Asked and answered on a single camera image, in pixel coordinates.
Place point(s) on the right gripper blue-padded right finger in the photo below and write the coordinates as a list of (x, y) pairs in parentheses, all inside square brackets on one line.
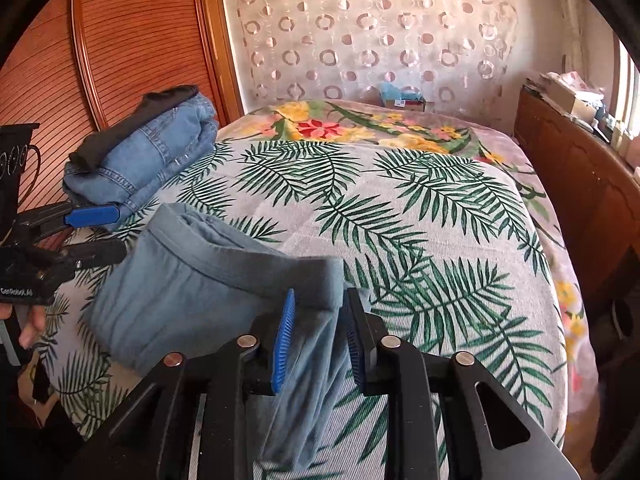
[(385, 365)]

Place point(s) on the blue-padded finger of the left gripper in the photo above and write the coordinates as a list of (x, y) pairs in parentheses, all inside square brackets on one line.
[(85, 216)]

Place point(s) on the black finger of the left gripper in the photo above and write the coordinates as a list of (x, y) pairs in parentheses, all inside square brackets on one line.
[(94, 254)]

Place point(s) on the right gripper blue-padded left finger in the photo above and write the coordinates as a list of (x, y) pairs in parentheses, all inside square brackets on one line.
[(252, 364)]

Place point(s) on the blue-grey cotton pants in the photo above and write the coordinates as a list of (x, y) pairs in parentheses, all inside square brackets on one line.
[(192, 283)]

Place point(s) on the person's left hand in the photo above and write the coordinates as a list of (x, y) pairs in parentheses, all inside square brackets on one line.
[(31, 327)]

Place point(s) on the folded blue denim jeans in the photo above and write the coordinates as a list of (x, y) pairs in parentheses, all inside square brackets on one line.
[(136, 168)]

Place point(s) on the folded dark grey garment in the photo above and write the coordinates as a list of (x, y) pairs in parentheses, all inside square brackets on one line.
[(96, 146)]

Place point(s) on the wooden slatted wardrobe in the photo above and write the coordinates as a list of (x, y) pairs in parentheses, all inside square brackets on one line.
[(83, 65)]

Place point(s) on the pink floral bed sheet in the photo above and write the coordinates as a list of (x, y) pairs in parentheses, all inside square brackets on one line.
[(400, 124)]

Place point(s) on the circle pattern sheer curtain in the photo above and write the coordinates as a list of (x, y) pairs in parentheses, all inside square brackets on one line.
[(454, 53)]

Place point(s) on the blue tissue box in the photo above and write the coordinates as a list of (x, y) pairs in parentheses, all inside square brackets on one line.
[(400, 99)]

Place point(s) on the wooden side cabinet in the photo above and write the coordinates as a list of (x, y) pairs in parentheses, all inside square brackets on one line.
[(593, 194)]

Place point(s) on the cardboard box with clutter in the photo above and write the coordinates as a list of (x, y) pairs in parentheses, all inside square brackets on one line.
[(570, 96)]

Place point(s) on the window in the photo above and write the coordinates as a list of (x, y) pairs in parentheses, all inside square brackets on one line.
[(626, 109)]

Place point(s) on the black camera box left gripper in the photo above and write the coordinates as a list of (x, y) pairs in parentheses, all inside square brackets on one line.
[(14, 145)]

